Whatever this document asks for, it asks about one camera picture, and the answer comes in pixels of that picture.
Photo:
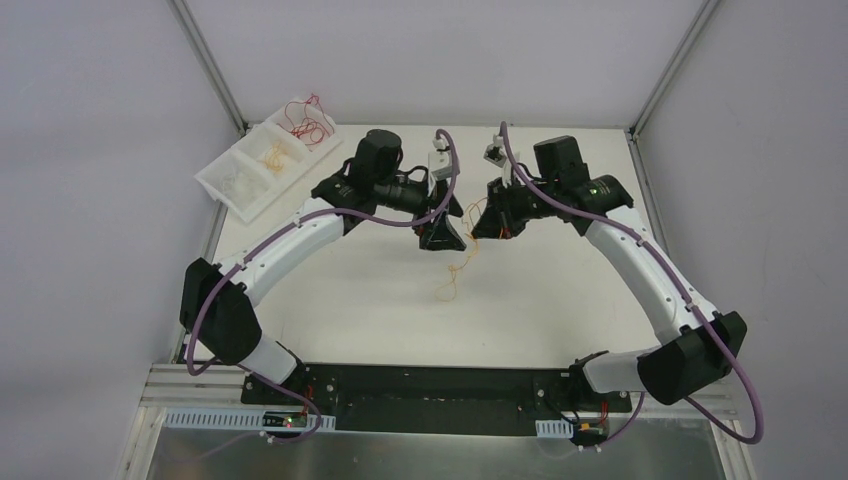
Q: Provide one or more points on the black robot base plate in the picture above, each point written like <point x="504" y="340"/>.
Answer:
<point x="437" y="400"/>

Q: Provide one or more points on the left controller board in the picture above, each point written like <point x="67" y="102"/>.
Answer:
<point x="281" y="421"/>

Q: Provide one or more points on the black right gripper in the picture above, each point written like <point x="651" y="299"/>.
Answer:
<point x="497" y="207"/>

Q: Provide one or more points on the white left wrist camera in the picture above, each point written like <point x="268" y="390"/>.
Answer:
<point x="441" y="166"/>

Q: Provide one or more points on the aluminium frame rail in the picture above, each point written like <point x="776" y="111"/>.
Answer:
<point x="212" y="400"/>

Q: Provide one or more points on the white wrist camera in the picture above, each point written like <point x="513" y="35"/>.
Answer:
<point x="496" y="154"/>
<point x="441" y="166"/>

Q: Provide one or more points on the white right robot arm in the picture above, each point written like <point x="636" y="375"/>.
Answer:
<point x="698" y="344"/>

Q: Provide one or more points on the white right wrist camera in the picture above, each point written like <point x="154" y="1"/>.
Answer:
<point x="496" y="154"/>

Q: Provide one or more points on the controller board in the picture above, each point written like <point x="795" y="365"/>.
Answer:
<point x="281" y="421"/>
<point x="589" y="433"/>

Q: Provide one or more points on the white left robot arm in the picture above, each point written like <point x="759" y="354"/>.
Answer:
<point x="219" y="299"/>

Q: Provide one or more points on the white divided plastic tray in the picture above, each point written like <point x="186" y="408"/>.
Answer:
<point x="271" y="157"/>

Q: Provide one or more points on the right controller board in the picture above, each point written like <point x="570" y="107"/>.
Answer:
<point x="589" y="433"/>

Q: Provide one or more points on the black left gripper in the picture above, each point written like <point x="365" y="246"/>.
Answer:
<point x="436" y="208"/>

